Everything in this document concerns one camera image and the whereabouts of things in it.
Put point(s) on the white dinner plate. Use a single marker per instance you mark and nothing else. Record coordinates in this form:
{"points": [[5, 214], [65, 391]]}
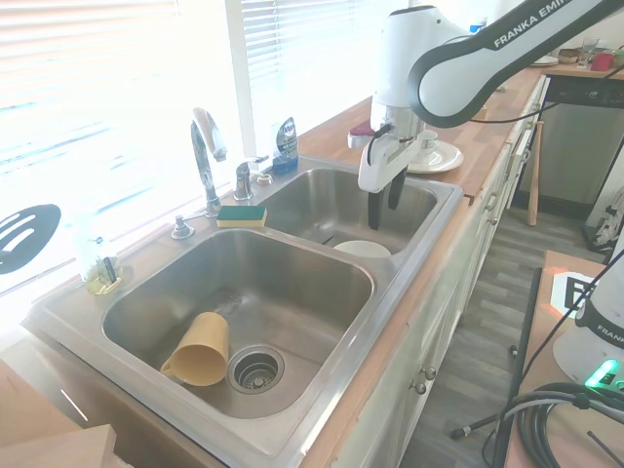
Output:
{"points": [[441, 158]]}

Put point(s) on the chrome soap pump cap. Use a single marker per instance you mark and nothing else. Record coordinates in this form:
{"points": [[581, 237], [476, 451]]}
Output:
{"points": [[182, 230]]}

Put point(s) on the blue dish soap bottle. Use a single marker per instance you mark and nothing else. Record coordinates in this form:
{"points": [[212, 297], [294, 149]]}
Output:
{"points": [[284, 146]]}

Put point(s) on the yellow plastic cup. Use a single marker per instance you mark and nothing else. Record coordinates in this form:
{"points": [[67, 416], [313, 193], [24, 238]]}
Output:
{"points": [[200, 356]]}

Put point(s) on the chrome sink faucet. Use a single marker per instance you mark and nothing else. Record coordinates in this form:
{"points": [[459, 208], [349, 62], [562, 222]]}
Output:
{"points": [[201, 146]]}

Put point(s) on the black steel dishwasher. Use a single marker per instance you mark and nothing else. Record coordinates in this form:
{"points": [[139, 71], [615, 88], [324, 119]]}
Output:
{"points": [[570, 146]]}

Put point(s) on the printed marker tag sheet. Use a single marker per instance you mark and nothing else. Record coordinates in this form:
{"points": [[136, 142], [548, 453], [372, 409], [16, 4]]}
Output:
{"points": [[565, 292]]}

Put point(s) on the white window blinds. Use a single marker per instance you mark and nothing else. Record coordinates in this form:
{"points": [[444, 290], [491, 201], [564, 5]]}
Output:
{"points": [[292, 49]]}

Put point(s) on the clear soap bottle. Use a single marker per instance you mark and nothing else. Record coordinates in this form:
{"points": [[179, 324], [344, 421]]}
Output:
{"points": [[97, 263]]}

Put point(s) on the wooden board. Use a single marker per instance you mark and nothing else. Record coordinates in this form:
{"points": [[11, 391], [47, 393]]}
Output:
{"points": [[49, 439]]}

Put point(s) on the black slotted spatula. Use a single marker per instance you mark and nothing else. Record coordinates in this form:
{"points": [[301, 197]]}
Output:
{"points": [[44, 229]]}

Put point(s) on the small green dish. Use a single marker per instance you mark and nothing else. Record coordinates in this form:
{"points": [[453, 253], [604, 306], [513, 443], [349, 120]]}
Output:
{"points": [[500, 89]]}

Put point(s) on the white patterned teacup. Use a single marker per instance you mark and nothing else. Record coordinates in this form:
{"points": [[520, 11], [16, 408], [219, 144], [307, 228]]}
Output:
{"points": [[430, 140]]}

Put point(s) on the red mug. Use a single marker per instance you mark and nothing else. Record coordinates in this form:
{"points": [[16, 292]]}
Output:
{"points": [[602, 62]]}

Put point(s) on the stack of white plates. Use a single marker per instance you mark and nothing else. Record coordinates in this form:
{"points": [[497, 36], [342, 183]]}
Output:
{"points": [[546, 61]]}

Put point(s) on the metal drain strainer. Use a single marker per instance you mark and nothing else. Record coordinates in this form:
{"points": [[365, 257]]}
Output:
{"points": [[256, 369]]}

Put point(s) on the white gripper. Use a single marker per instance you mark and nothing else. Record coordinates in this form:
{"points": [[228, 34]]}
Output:
{"points": [[382, 161]]}

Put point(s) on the white bowl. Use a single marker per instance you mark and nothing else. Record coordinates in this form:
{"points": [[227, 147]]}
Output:
{"points": [[363, 250]]}

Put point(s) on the black tripod stand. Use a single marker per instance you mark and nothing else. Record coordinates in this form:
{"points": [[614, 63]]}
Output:
{"points": [[529, 317]]}

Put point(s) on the yellow green sponge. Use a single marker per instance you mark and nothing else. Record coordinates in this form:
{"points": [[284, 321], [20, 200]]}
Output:
{"points": [[241, 215]]}

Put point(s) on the white black-trimmed object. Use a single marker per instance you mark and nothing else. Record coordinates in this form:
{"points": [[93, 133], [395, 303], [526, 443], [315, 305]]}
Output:
{"points": [[609, 229]]}

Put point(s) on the clear drinking glass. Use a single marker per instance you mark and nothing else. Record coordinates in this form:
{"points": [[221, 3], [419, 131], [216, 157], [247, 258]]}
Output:
{"points": [[587, 53]]}

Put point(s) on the stainless double sink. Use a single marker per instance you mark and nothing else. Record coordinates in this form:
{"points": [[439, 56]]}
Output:
{"points": [[292, 273]]}

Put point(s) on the metal cabinet knob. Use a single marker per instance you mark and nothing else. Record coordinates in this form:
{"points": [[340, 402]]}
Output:
{"points": [[430, 373], [419, 387]]}

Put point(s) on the white kitchen cabinets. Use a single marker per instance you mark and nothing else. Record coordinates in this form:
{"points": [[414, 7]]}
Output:
{"points": [[439, 341]]}

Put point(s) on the beige bowl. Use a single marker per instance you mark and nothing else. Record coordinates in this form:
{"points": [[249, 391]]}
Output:
{"points": [[569, 56]]}

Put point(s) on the red white wrist camera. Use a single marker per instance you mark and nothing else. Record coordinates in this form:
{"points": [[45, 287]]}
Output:
{"points": [[360, 134]]}

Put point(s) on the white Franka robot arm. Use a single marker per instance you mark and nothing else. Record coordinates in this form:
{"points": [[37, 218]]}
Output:
{"points": [[439, 73]]}

